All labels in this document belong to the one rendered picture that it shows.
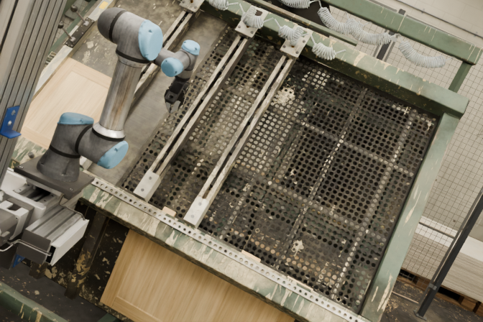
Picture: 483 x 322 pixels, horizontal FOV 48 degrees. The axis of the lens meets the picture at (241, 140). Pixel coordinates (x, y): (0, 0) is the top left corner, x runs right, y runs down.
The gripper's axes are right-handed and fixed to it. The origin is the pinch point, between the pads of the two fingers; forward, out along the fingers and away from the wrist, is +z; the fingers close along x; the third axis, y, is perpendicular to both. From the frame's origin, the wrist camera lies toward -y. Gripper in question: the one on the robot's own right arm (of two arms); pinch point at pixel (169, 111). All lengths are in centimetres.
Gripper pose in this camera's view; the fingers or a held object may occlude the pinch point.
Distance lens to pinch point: 242.9
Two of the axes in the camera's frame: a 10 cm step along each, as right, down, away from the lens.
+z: -3.2, 7.1, 6.2
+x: -9.1, -4.1, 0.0
